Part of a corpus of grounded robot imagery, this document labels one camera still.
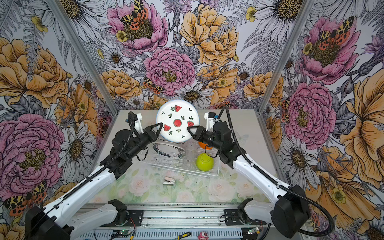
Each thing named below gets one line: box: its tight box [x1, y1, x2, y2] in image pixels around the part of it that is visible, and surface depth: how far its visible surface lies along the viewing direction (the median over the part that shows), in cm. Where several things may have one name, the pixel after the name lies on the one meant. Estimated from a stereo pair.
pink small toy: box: [197, 231, 210, 240], surface depth 67 cm
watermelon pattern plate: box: [156, 99, 200, 143], surface depth 74 cm
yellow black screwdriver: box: [177, 231, 191, 240], surface depth 71 cm
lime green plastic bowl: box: [196, 153, 215, 172], surface depth 88 cm
